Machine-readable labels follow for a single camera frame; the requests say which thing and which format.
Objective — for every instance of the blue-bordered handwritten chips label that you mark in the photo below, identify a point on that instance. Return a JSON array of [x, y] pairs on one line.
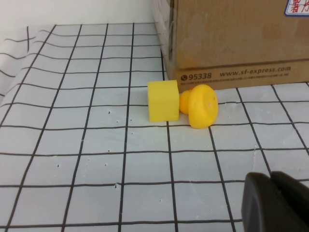
[[298, 7]]

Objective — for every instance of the cardboard box with sf-express print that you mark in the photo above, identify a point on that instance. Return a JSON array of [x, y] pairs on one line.
[[229, 41]]

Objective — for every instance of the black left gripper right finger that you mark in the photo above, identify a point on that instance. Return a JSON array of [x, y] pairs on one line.
[[295, 193]]

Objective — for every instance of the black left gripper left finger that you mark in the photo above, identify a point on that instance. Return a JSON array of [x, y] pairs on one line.
[[258, 207]]

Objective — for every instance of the yellow rubber duck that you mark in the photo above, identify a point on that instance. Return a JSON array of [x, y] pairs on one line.
[[201, 108]]

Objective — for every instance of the yellow foam cube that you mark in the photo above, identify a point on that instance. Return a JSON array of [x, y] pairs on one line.
[[164, 104]]

